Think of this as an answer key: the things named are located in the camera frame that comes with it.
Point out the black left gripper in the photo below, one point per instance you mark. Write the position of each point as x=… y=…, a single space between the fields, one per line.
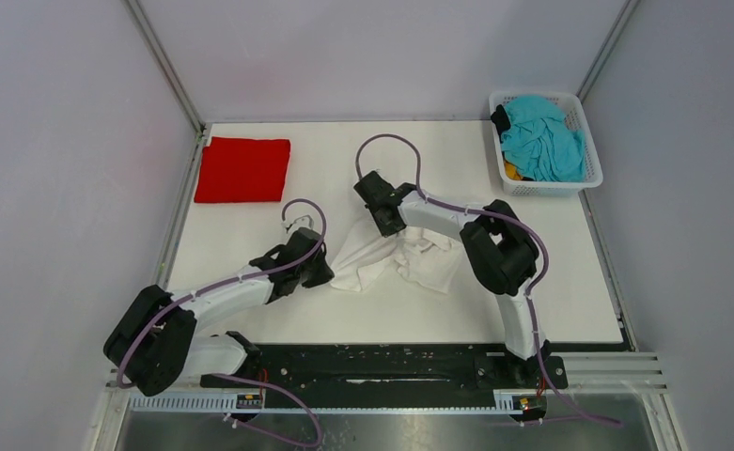
x=323 y=274

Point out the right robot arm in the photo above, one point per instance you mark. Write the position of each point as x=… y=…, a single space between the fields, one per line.
x=501 y=251

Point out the yellow garment in basket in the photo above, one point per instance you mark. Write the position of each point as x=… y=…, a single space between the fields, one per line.
x=512 y=171

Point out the black garment in basket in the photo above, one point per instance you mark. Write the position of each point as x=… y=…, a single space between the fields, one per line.
x=500 y=119

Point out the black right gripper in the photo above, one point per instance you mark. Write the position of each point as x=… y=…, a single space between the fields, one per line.
x=386 y=230

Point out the white slotted cable duct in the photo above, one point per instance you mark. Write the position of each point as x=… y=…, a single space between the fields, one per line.
x=252 y=401

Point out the white t shirt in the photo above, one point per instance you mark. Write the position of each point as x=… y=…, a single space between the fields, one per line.
x=418 y=255

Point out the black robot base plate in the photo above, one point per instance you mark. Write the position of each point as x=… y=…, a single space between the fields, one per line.
x=416 y=372

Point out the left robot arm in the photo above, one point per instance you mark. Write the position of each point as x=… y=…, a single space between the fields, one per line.
x=159 y=339

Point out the folded red t shirt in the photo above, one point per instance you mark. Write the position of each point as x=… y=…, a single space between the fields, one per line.
x=243 y=170

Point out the turquoise t shirt in basket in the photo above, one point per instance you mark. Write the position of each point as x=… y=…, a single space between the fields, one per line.
x=540 y=144

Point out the aluminium frame rail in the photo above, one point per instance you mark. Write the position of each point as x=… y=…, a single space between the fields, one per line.
x=157 y=50

